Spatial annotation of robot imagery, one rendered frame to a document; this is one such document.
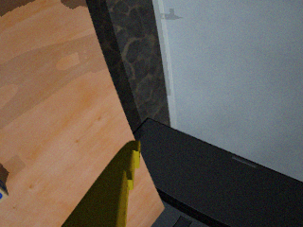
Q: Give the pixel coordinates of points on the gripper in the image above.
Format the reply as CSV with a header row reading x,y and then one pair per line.
x,y
105,204

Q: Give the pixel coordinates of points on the beige block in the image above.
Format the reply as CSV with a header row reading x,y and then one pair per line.
x,y
3,191

